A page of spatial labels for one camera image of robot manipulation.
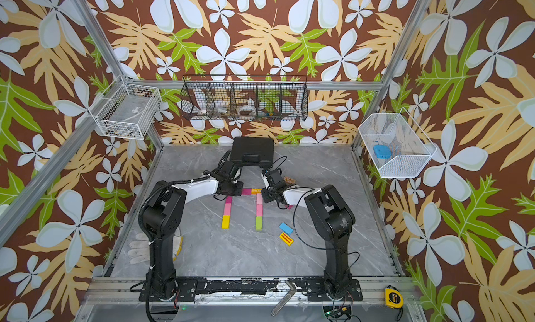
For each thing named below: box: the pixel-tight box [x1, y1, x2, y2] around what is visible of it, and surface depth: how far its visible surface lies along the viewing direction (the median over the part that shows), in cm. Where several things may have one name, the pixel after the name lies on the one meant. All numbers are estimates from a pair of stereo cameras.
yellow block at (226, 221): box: [221, 214, 231, 230], surface depth 92 cm
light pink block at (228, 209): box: [224, 203, 232, 216], surface depth 97 cm
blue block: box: [278, 221, 294, 236], surface depth 90 cm
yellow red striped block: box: [278, 232, 295, 247], surface depth 87 cm
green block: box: [255, 216, 263, 231], surface depth 92 cm
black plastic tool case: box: [229, 136, 275, 168], surface depth 115 cm
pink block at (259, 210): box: [256, 203, 264, 217], surface depth 95 cm
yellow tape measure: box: [384, 287, 405, 309], surface depth 72 cm
